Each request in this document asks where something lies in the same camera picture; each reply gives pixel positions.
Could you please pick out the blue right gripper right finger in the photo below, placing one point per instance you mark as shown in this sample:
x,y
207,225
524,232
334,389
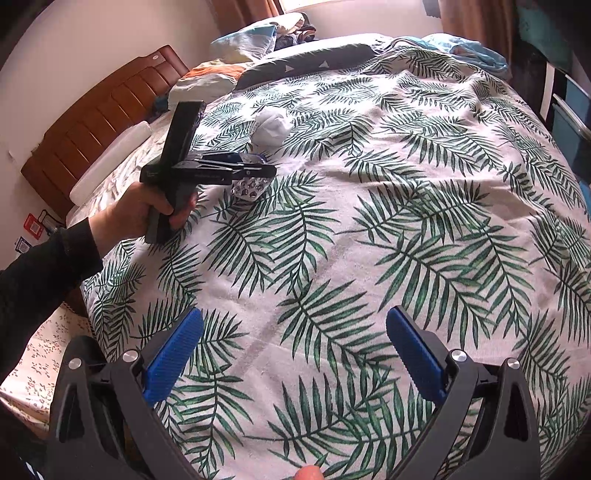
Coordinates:
x,y
422,353

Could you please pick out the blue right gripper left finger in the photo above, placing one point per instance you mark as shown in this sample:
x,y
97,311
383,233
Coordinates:
x,y
167,353

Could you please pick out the silver pill blister pack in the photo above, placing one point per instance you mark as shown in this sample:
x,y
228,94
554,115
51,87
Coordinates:
x,y
250,189

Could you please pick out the person's left forearm black sleeve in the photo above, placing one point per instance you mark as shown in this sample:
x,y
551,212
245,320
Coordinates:
x,y
38,281

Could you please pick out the person's left hand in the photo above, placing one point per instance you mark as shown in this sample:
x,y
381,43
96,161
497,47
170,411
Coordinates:
x,y
128,217

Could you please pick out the person's right hand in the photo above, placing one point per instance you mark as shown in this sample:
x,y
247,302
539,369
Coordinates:
x,y
309,472

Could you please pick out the long white pillow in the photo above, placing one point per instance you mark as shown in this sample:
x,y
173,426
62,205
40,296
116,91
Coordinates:
x,y
122,146

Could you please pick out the wooden headboard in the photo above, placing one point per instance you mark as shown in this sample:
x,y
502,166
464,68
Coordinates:
x,y
84,131

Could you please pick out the orange white pillow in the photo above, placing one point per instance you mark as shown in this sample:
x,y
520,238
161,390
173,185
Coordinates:
x,y
206,82

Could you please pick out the white patterned side cloth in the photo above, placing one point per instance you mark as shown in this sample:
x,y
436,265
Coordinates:
x,y
28,390

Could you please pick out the blue white pillow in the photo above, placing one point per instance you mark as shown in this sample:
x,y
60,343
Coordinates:
x,y
255,41

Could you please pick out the dark grey patterned pillow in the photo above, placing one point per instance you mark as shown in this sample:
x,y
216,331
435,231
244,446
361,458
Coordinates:
x,y
317,56

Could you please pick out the brown left curtain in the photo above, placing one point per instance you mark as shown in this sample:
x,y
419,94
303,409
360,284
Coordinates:
x,y
232,15

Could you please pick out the brown curtain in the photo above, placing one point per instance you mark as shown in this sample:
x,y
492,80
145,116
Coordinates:
x,y
490,22
232,15

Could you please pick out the fern print duvet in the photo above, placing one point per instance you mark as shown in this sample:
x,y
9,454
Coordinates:
x,y
413,179

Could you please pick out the white drawer storage unit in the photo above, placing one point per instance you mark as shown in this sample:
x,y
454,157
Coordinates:
x,y
566,112

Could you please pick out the light blue blanket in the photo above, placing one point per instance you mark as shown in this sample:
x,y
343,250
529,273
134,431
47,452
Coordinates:
x,y
466,50

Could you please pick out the brown right curtain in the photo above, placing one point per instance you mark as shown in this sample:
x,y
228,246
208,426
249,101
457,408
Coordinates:
x,y
490,22

